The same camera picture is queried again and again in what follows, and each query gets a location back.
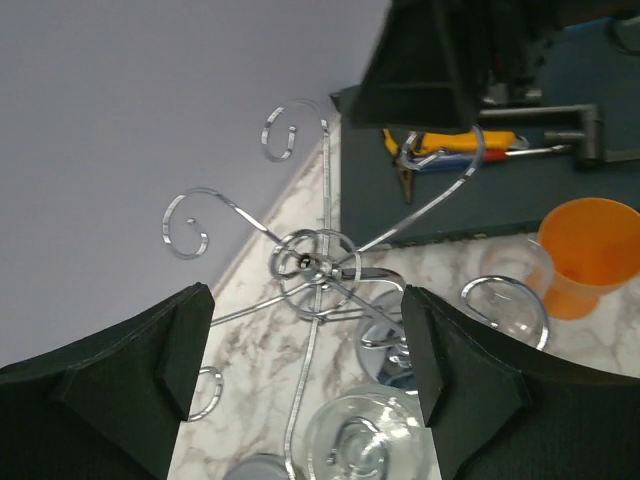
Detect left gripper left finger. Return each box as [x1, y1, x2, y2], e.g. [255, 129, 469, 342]
[1, 283, 215, 479]

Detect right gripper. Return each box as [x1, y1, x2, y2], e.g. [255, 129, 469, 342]
[349, 1, 639, 134]

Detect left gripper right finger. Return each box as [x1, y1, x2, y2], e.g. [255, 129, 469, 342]
[401, 286, 639, 479]

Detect tall clear flute glass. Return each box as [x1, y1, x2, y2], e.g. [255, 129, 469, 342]
[479, 237, 554, 350]

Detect clear wine glass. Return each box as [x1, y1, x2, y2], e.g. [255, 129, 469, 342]
[304, 384, 431, 480]

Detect yellow utility knife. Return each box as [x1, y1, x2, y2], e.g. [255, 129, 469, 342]
[412, 130, 530, 156]

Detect blue red screwdriver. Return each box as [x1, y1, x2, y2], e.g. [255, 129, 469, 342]
[412, 144, 571, 174]

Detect dark flat equipment box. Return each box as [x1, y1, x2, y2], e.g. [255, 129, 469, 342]
[340, 21, 639, 248]

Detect orange plastic goblet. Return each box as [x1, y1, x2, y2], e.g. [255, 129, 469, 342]
[538, 197, 639, 320]

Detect yellow handled pliers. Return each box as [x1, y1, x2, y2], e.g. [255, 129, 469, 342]
[382, 128, 424, 204]

